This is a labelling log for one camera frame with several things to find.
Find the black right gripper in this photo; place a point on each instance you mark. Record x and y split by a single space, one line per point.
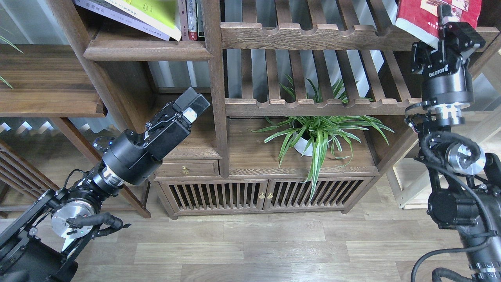
447 80

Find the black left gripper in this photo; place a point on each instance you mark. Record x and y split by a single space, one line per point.
132 157

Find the red cover book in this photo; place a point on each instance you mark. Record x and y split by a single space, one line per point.
419 17

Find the yellow cover book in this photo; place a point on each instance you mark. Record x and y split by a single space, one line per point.
161 14

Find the white lavender book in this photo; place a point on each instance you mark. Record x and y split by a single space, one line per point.
106 9

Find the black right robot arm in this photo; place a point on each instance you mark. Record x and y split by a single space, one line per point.
465 180

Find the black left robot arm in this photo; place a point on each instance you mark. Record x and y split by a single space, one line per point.
42 245

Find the light wooden shelf unit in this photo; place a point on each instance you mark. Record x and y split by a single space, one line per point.
409 179

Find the red white upright book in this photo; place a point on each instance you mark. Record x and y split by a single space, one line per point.
192 20

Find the dark green upright book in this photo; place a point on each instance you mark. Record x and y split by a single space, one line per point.
200 21

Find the dark wooden bookshelf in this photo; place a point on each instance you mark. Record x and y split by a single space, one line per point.
346 64

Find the white plant pot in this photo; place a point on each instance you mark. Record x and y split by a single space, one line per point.
301 144

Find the green spider plant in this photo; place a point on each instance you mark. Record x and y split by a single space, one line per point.
321 133

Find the dark slatted wooden rack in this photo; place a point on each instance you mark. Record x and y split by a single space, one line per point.
30 169

